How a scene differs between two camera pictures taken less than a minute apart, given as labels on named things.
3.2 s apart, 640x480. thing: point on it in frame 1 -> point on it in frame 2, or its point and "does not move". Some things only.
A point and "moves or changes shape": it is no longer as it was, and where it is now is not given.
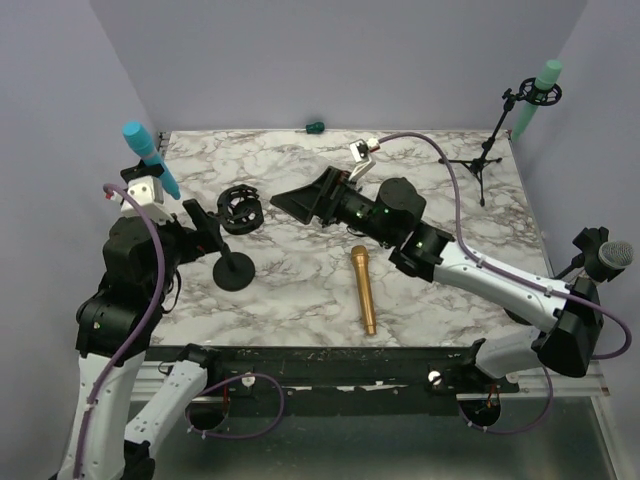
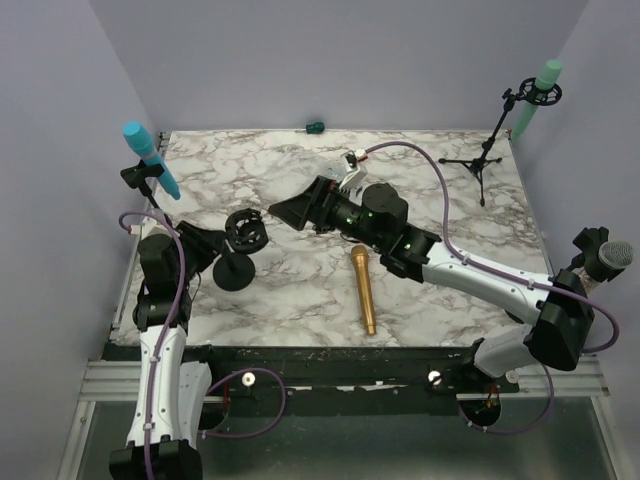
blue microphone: [138, 135] does not move
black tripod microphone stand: [528, 91] does not move
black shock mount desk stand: [240, 211] moves or changes shape
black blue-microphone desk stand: [142, 170] does not move
